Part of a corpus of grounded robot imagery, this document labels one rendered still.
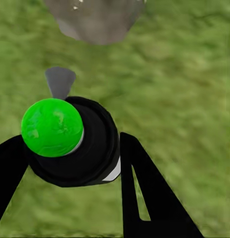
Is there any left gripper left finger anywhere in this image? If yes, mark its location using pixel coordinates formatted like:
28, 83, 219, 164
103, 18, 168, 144
0, 134, 29, 219

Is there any pesticide atomizer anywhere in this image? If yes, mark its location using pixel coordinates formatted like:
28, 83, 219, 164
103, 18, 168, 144
21, 67, 121, 188

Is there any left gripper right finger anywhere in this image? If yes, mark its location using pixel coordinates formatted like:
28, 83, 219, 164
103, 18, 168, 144
120, 132, 204, 238

